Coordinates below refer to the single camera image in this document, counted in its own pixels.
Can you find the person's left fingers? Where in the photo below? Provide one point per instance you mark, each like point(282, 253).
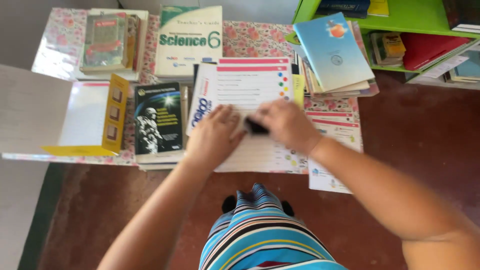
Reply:
point(225, 114)

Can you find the person's black shoe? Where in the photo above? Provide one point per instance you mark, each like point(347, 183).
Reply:
point(228, 204)
point(288, 208)

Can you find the green white science book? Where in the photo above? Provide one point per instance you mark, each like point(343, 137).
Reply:
point(188, 41)

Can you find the green bookshelf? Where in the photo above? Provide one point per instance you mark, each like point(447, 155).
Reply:
point(405, 37)

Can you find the yellow white open folder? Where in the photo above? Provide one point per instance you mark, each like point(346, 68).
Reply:
point(86, 118)

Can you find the floral pink tablecloth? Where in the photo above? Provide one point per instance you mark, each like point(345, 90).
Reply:
point(255, 39)

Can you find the person's right hand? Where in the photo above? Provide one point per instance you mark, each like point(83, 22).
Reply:
point(288, 123)

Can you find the person's right fingers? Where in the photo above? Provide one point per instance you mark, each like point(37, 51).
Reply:
point(266, 112)

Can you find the stack of thin booklets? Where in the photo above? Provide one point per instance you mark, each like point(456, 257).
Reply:
point(337, 88)

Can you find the white blue lettered booklet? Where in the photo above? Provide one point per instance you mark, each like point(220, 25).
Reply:
point(200, 101)

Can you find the person's left hand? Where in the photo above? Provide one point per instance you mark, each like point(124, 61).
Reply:
point(213, 137)

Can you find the blue booklet with orange fruit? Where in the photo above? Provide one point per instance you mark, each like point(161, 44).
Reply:
point(332, 50)

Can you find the stack of old books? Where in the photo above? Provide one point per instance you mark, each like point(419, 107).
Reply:
point(110, 43)

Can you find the person's striped blue dress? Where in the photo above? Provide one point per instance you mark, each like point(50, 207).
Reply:
point(258, 236)

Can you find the white chart sheet pink header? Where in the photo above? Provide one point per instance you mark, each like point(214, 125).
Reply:
point(247, 90)

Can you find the white leaflet with pink bars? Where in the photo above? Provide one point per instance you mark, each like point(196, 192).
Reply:
point(335, 150)

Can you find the black astronaut cover book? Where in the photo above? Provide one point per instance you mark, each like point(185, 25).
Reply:
point(158, 118)

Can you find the black marker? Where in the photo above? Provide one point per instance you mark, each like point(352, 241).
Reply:
point(256, 126)

